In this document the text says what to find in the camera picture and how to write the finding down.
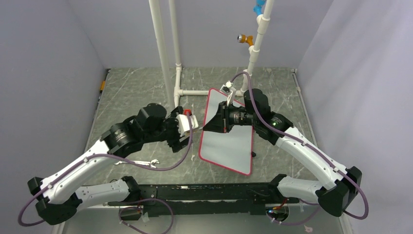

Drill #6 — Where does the white PVC pipe frame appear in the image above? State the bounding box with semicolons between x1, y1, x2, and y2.
149;0;275;108

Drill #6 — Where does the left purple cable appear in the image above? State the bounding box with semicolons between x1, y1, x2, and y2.
18;111;194;227

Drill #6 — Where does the blue pipe fitting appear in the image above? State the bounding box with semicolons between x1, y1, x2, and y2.
253;0;266;16

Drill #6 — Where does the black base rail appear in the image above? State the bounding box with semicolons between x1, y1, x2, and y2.
108;183;300;217

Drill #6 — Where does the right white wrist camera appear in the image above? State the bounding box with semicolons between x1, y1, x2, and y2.
220;81;237;106

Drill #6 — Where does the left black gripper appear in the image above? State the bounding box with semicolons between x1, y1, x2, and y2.
143;107;193;152

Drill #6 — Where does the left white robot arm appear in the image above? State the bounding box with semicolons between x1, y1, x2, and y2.
28;103;198;225

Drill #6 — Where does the orange wall clip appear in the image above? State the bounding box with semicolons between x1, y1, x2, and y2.
99;81;105;92

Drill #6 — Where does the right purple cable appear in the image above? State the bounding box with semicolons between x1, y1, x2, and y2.
229;71;369;221

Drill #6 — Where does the silver open-end wrench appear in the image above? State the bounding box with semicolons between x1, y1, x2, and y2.
114;159;160;168

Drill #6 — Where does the purple cable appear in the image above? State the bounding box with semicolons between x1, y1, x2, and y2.
229;71;369;221
18;111;194;227

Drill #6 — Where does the orange nozzle fitting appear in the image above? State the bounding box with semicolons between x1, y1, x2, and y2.
237;34;254;46

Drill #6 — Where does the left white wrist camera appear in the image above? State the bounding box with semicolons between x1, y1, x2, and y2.
176;109;199;137

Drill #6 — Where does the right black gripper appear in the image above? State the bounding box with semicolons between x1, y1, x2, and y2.
203;100;258;133

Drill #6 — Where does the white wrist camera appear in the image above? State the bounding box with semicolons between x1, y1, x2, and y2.
176;109;199;137
220;81;237;106

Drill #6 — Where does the red-framed whiteboard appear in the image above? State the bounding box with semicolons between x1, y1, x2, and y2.
198;88;254;176

